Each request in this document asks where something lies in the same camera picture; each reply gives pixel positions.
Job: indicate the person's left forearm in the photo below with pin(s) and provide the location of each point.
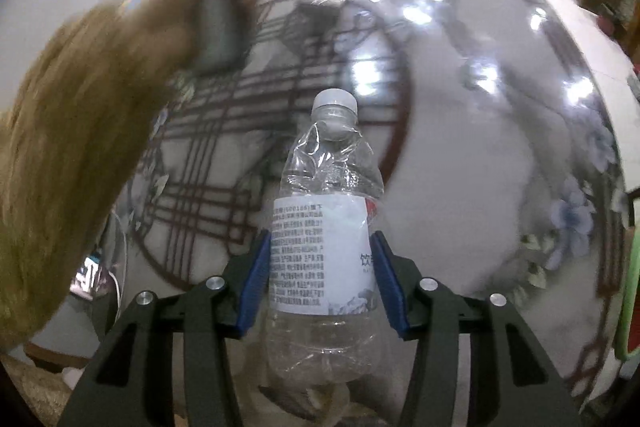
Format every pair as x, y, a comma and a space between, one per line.
75, 157

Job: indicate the clear plastic water bottle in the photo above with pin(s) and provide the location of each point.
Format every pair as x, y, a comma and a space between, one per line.
320, 247

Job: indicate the person's left hand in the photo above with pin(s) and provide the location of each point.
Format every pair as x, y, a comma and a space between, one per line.
170, 17

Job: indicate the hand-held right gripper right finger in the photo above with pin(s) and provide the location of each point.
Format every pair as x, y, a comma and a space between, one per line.
390, 287

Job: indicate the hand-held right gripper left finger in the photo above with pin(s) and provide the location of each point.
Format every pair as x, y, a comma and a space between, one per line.
255, 282

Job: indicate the beige knitted cloth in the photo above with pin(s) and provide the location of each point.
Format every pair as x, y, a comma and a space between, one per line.
30, 392

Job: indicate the small printed box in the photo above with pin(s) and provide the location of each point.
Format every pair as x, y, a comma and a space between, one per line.
90, 274

